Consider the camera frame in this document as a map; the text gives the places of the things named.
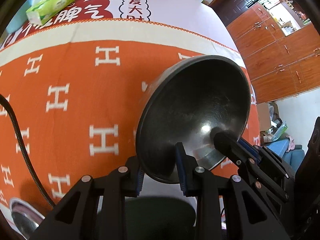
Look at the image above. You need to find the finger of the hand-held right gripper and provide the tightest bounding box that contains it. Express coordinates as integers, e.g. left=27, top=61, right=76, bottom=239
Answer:
left=237, top=140, right=294, bottom=180
left=213, top=131, right=289, bottom=203

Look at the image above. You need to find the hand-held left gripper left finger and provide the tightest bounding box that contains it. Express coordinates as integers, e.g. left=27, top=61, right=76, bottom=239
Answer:
left=30, top=156, right=144, bottom=240

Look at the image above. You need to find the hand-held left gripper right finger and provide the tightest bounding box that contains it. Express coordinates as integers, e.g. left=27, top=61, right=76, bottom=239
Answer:
left=175, top=142, right=290, bottom=240

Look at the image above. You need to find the green plate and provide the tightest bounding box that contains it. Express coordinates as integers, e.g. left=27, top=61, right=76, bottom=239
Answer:
left=96, top=196, right=197, bottom=229

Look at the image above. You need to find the large steel bowl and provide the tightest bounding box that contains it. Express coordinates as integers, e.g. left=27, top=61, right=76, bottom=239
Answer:
left=135, top=55, right=251, bottom=184

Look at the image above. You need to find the pink steel-lined bowl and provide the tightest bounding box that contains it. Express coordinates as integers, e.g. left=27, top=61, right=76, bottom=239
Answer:
left=9, top=197, right=43, bottom=239

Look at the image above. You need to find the cardboard box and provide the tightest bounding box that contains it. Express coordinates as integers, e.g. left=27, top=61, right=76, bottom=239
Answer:
left=256, top=102, right=279, bottom=133

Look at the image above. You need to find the green tissue pack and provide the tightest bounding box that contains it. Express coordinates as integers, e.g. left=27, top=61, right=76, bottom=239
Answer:
left=26, top=0, right=75, bottom=23

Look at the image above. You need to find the wooden wall cabinet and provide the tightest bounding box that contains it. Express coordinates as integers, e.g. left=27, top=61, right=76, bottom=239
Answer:
left=210, top=0, right=320, bottom=104

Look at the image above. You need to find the black cable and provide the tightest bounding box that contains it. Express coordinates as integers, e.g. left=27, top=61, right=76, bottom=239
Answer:
left=0, top=94, right=55, bottom=209

